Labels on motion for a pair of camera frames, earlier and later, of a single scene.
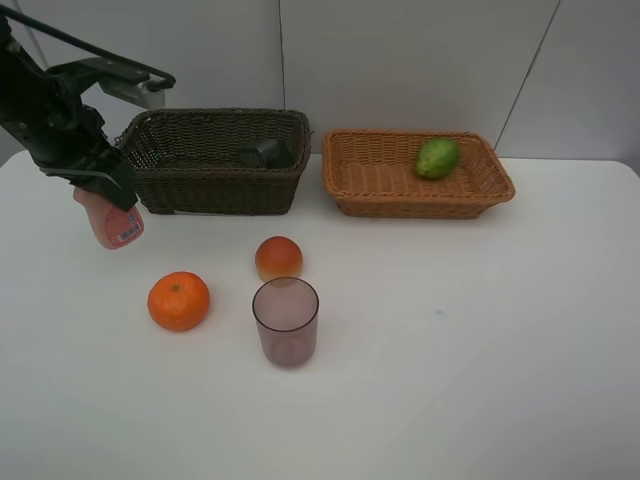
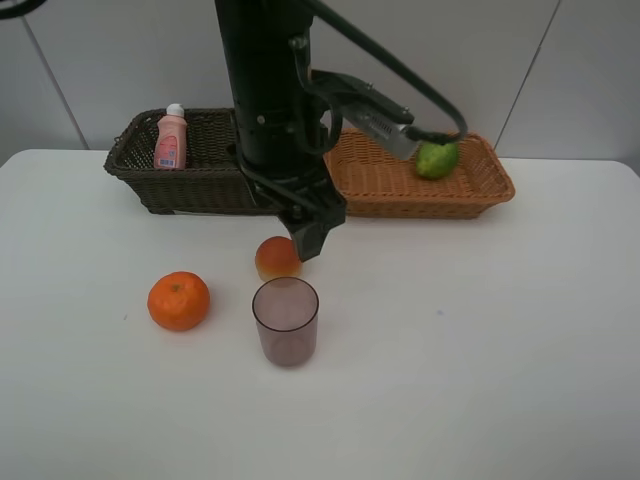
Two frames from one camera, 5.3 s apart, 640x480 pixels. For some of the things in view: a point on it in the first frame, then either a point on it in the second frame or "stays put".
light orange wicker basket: x=371 y=173 stays put
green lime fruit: x=436 y=159 stays put
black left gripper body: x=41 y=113 → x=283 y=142
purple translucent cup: x=286 y=311 stays put
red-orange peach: x=278 y=257 stays put
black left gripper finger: x=121 y=191 → x=309 y=240
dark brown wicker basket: x=186 y=161 stays put
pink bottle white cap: x=113 y=227 → x=170 y=152
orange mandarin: x=178 y=300 stays put
